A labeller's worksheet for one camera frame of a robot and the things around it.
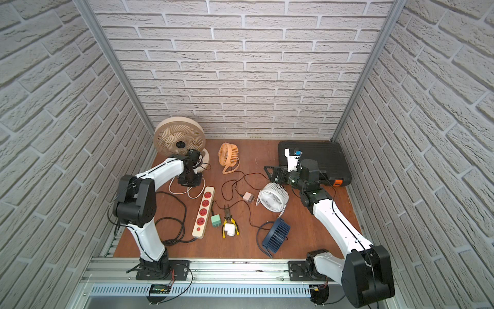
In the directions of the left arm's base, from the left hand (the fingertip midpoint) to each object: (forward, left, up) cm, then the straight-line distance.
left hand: (189, 181), depth 96 cm
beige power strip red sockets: (-16, -10, -2) cm, 19 cm away
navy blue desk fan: (-30, -41, +9) cm, 52 cm away
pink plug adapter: (-8, -30, -1) cm, 32 cm away
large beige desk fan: (+10, +3, +23) cm, 25 cm away
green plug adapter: (-20, -16, -2) cm, 25 cm away
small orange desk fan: (+11, -20, +8) cm, 24 cm away
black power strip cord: (-28, +3, -5) cm, 29 cm away
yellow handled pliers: (-19, -21, -3) cm, 29 cm away
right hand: (-4, -42, +19) cm, 46 cm away
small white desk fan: (-14, -41, +8) cm, 44 cm away
